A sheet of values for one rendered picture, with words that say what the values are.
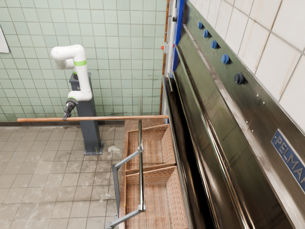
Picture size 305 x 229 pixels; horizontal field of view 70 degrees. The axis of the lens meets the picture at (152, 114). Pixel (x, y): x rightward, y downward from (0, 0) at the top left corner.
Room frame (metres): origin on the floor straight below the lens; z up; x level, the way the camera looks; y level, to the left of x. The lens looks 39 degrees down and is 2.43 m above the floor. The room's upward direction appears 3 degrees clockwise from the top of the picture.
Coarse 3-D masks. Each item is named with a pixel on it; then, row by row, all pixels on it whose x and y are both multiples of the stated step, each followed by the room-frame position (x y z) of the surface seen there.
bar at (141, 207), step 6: (138, 96) 1.86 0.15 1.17; (138, 102) 1.75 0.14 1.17; (138, 108) 1.66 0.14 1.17; (138, 114) 1.56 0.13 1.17; (138, 120) 1.48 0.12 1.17; (138, 126) 1.40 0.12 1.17; (138, 132) 1.33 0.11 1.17; (138, 138) 1.26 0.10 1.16; (138, 150) 1.13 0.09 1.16; (132, 156) 1.13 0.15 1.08; (120, 162) 1.14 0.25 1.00; (114, 168) 1.11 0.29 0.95; (114, 174) 1.11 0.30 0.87; (114, 180) 1.11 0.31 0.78; (114, 186) 1.11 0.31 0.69; (144, 204) 0.69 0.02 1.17; (138, 210) 0.65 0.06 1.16; (144, 210) 0.66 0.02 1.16; (114, 216) 1.17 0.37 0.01; (126, 216) 0.66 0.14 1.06; (132, 216) 0.66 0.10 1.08; (108, 222) 0.67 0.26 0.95; (114, 222) 0.66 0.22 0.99; (120, 222) 0.65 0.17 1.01; (108, 228) 0.63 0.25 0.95
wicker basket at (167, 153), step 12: (132, 132) 1.79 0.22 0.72; (144, 132) 1.80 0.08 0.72; (156, 132) 1.81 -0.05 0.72; (168, 132) 1.73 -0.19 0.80; (156, 144) 1.74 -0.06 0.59; (168, 144) 1.59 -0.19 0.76; (144, 156) 1.56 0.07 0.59; (168, 156) 1.45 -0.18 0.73; (132, 168) 1.39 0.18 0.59; (144, 168) 1.26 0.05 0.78; (156, 168) 1.27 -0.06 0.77
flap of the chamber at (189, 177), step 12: (168, 84) 1.73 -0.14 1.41; (180, 108) 1.38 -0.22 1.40; (180, 120) 1.23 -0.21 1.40; (180, 132) 1.09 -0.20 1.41; (180, 144) 0.97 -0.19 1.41; (192, 156) 0.89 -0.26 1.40; (192, 168) 0.80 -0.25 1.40; (180, 180) 0.71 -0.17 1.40; (192, 180) 0.71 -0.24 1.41; (192, 192) 0.64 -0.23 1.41; (204, 192) 0.65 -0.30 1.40; (192, 204) 0.57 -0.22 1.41; (204, 204) 0.58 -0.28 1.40; (204, 216) 0.52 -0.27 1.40; (204, 228) 0.46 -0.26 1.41
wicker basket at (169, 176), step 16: (128, 176) 1.19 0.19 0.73; (144, 176) 1.21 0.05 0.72; (160, 176) 1.23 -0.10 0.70; (176, 176) 1.15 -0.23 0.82; (128, 192) 1.12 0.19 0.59; (144, 192) 1.13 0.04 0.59; (160, 192) 1.13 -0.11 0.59; (176, 192) 1.04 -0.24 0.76; (128, 208) 0.97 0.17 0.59; (160, 208) 0.98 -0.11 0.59; (176, 208) 0.92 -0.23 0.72; (128, 224) 0.82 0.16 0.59; (144, 224) 0.83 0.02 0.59; (160, 224) 0.84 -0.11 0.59; (176, 224) 0.80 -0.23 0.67
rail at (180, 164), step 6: (162, 78) 1.80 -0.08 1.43; (168, 96) 1.49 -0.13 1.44; (168, 102) 1.40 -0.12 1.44; (168, 108) 1.34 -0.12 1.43; (174, 126) 1.12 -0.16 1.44; (174, 132) 1.06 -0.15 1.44; (174, 138) 1.01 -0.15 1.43; (180, 156) 0.86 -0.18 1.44; (180, 162) 0.81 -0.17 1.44; (180, 168) 0.77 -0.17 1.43; (186, 180) 0.69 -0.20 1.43; (186, 186) 0.65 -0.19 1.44; (186, 192) 0.62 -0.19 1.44; (186, 198) 0.59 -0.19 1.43; (192, 216) 0.50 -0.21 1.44; (192, 222) 0.47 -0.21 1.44; (192, 228) 0.44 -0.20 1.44
